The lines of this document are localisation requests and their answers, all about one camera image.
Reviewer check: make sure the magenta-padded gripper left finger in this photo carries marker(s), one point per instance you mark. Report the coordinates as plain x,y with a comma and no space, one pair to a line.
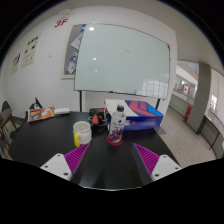
76,156

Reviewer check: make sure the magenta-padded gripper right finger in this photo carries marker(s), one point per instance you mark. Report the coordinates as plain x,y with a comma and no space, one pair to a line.
146,156

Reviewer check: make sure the clear bottle with black cap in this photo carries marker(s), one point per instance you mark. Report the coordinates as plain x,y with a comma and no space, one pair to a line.
117,125

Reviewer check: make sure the large whiteboard on stand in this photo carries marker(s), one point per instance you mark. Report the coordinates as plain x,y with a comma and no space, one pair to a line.
123,60

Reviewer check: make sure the black bag with white print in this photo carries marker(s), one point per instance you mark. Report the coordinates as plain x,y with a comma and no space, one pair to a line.
36,104

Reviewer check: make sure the grey notice board with papers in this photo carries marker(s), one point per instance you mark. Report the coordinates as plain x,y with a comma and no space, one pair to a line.
70,53

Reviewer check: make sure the small white box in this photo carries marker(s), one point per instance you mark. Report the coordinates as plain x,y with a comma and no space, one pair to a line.
62,111

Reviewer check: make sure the dark chair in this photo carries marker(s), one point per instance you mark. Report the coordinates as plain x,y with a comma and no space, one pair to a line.
5,106

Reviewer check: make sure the blue cardboard box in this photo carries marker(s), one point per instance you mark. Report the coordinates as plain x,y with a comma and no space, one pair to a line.
143,115

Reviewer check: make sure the flat round red coaster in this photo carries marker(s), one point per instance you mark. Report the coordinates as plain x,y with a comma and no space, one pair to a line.
110,141

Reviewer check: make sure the round wooden side table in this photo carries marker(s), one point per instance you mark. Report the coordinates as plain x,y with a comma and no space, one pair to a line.
6,118

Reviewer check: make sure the large white wall poster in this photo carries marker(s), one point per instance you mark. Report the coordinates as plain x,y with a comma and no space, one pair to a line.
30,51

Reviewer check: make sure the small white wall poster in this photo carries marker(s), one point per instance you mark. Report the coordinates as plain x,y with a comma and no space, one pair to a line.
16,63

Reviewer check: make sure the colourful printed book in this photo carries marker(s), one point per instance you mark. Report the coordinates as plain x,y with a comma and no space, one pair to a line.
40,114

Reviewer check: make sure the black and red power tool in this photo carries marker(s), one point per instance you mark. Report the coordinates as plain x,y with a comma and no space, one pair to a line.
97,116

